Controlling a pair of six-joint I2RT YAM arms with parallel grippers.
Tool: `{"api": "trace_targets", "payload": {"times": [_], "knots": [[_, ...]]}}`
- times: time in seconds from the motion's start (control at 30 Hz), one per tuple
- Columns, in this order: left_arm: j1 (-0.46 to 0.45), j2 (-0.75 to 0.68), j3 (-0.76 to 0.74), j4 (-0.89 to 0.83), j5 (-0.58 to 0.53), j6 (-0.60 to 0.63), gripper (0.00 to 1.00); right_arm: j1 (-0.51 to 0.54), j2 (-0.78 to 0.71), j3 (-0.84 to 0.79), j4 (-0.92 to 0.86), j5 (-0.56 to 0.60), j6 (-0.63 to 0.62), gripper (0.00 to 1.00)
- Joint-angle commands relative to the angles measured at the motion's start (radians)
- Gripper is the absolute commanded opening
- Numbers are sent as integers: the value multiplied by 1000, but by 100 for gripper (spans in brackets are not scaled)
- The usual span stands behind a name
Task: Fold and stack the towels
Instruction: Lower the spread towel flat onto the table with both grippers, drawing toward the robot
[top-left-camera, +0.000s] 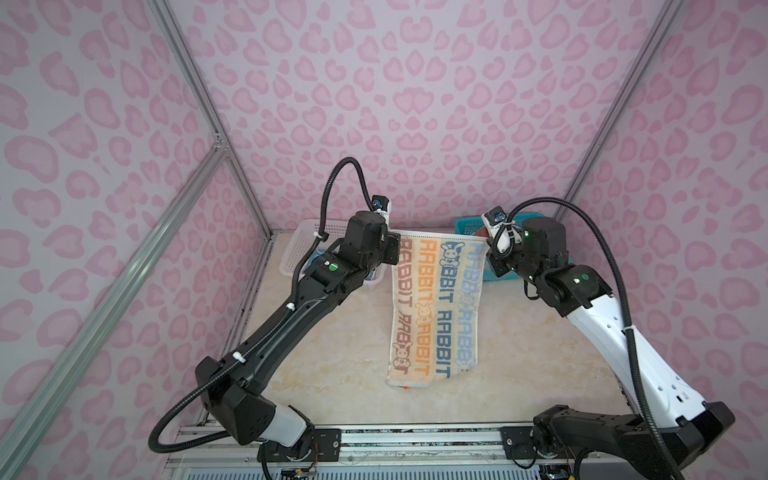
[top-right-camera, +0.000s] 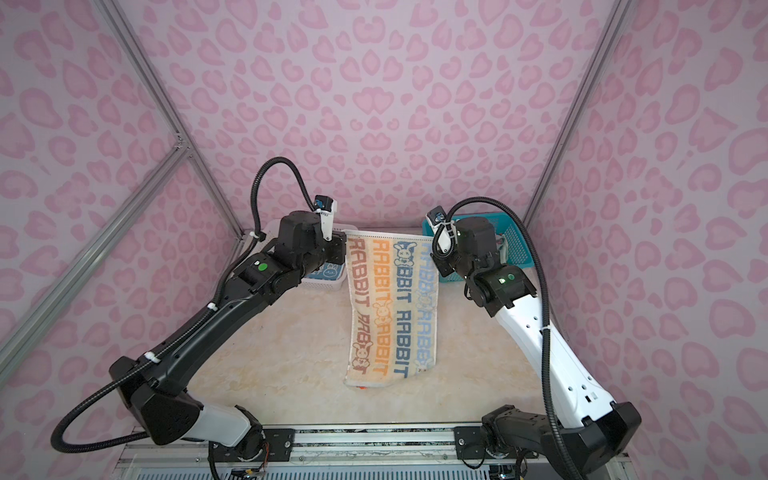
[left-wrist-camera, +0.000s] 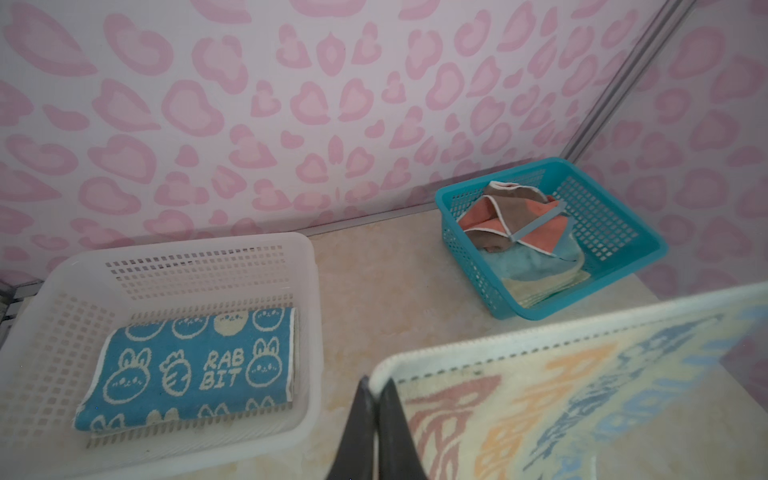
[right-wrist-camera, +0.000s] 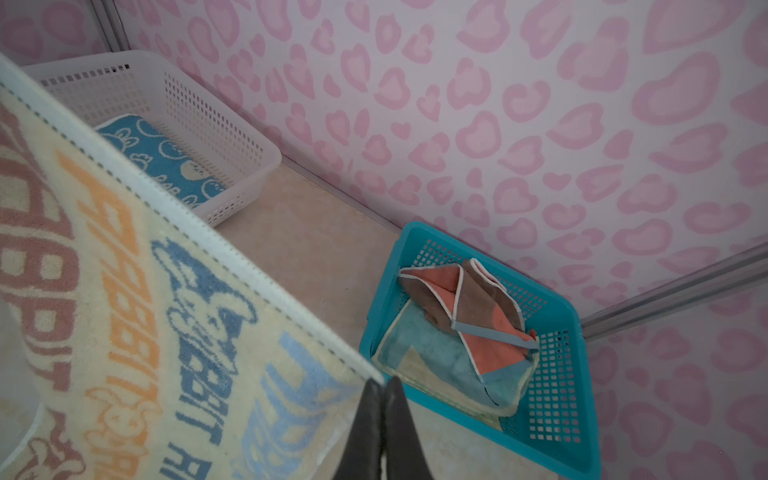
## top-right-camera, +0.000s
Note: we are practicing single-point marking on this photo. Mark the white plastic basket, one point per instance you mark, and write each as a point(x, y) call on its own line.
point(271, 229)

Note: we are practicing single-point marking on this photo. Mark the teal plastic basket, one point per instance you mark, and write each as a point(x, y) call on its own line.
point(510, 242)

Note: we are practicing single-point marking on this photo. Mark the aluminium corner post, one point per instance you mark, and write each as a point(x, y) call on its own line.
point(129, 41)
point(619, 16)

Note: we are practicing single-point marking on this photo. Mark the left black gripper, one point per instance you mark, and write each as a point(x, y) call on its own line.
point(340, 245)

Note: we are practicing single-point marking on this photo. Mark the right aluminium corner post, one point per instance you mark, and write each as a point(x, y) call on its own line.
point(619, 16)

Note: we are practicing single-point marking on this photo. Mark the blue bunny pattern towel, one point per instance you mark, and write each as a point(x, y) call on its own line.
point(328, 272)

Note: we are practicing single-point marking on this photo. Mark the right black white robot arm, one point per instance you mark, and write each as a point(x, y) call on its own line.
point(583, 427)

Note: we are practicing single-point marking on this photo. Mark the striped rabbit letter towel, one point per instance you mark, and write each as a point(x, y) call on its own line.
point(394, 288)

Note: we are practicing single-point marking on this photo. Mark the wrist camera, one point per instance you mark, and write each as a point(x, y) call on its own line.
point(442, 230)
point(326, 208)

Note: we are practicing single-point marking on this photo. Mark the left aluminium corner post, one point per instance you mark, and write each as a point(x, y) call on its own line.
point(129, 41)

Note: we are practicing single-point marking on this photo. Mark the aluminium frame diagonal bar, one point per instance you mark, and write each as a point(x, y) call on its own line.
point(38, 320)

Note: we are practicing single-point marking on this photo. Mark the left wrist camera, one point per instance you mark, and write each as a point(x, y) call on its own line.
point(326, 208)

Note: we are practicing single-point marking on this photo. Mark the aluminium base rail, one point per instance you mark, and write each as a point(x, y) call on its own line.
point(339, 451)

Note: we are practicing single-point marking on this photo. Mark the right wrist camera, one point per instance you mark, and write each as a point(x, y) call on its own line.
point(442, 230)

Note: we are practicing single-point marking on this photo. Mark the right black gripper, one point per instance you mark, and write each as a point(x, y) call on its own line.
point(439, 264)

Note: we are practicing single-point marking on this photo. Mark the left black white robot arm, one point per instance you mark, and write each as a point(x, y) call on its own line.
point(156, 389)

